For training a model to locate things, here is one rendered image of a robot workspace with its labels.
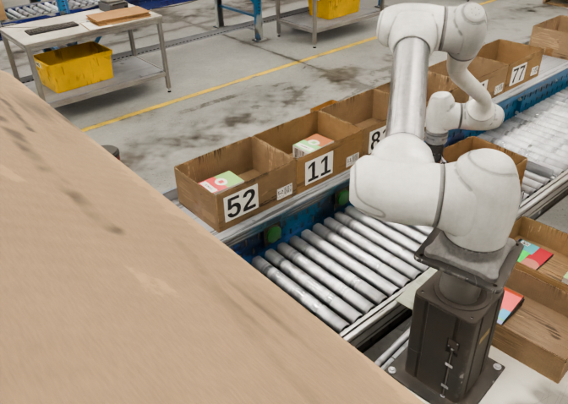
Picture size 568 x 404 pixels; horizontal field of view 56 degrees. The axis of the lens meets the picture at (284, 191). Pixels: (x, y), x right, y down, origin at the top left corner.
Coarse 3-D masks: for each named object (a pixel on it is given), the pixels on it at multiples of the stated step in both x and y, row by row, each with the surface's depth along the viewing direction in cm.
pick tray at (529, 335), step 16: (512, 272) 187; (512, 288) 190; (528, 288) 185; (544, 288) 180; (528, 304) 183; (544, 304) 183; (560, 304) 178; (512, 320) 177; (528, 320) 177; (544, 320) 177; (560, 320) 177; (496, 336) 167; (512, 336) 162; (528, 336) 171; (544, 336) 171; (560, 336) 171; (512, 352) 165; (528, 352) 160; (544, 352) 156; (560, 352) 166; (544, 368) 158; (560, 368) 154
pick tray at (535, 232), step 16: (528, 224) 211; (544, 224) 206; (528, 240) 213; (544, 240) 209; (560, 240) 204; (560, 256) 204; (528, 272) 187; (544, 272) 196; (560, 272) 196; (560, 288) 180
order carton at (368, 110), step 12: (360, 96) 270; (372, 96) 276; (384, 96) 271; (324, 108) 256; (336, 108) 262; (348, 108) 268; (360, 108) 274; (372, 108) 280; (384, 108) 274; (348, 120) 272; (360, 120) 278; (372, 120) 280; (384, 120) 242
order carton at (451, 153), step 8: (472, 136) 255; (456, 144) 250; (464, 144) 254; (472, 144) 257; (480, 144) 254; (488, 144) 250; (448, 152) 249; (456, 152) 253; (464, 152) 257; (504, 152) 245; (512, 152) 241; (448, 160) 251; (456, 160) 256; (520, 160) 239; (520, 168) 235; (520, 176) 238; (520, 184) 242
